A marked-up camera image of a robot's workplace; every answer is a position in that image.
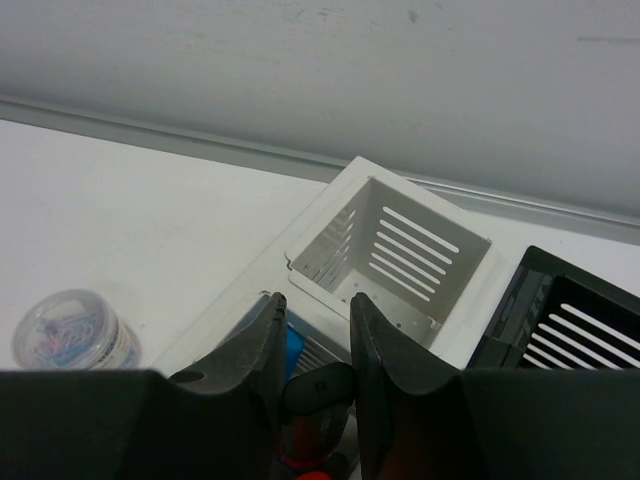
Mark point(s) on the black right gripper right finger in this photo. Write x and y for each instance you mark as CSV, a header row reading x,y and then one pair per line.
x,y
418,417

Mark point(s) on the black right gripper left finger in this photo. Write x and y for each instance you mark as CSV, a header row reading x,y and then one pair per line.
x,y
218,418

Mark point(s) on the white slotted organizer container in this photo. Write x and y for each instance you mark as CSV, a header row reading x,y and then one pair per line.
x,y
436,271

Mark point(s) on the orange and black highlighter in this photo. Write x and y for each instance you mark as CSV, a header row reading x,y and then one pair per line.
x,y
315,408

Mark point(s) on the aluminium table edge rail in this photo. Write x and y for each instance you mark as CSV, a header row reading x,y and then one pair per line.
x,y
309,166

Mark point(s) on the black slotted organizer container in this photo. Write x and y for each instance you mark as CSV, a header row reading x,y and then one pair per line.
x,y
555,315

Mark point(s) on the blue and black highlighter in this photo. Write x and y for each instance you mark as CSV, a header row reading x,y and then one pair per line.
x,y
294,348

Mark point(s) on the clear jar of paperclips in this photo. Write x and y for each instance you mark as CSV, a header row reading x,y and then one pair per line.
x,y
74,329

